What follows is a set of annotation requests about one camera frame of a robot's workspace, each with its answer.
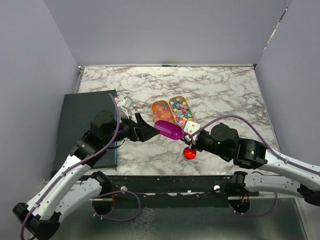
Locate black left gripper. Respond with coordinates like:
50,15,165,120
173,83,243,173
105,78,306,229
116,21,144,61
103,112,161,146

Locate purple plastic scoop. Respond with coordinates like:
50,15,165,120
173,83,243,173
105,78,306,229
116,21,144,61
154,120,184,141

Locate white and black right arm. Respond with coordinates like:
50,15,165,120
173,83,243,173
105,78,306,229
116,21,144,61
182,120,320,206

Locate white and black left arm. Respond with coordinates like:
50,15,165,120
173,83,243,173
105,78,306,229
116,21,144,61
12,110,160,240

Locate beige tray translucent star candies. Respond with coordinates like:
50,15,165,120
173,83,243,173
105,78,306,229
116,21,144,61
150,100,177,125

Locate beige tray opaque star candies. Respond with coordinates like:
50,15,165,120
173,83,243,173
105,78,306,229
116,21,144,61
169,95,195,127

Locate red round lid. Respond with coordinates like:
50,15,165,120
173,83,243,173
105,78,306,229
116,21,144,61
183,147,197,160

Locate clear plastic cup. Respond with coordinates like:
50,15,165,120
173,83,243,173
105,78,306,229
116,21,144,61
167,141,181,163

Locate dark box with blue edge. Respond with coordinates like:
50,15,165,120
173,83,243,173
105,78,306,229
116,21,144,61
51,89,117,176

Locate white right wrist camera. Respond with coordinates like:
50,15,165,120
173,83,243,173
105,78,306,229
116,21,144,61
182,120,201,135

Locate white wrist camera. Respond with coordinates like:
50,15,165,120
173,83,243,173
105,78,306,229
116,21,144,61
115,96,133,118
182,120,201,135

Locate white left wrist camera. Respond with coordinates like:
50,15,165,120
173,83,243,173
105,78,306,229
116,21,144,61
115,96,133,118

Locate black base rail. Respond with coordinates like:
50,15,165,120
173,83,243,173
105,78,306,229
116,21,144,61
74,174,261,209

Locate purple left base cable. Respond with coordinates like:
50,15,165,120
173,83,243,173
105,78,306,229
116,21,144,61
91,190,142,223

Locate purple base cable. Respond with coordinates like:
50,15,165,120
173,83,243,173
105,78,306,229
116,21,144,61
91,190,142,223
232,194,279,218

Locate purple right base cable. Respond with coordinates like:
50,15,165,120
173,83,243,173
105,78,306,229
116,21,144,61
232,194,279,218

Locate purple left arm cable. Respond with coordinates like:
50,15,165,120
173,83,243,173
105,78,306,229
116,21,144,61
19,93,121,240

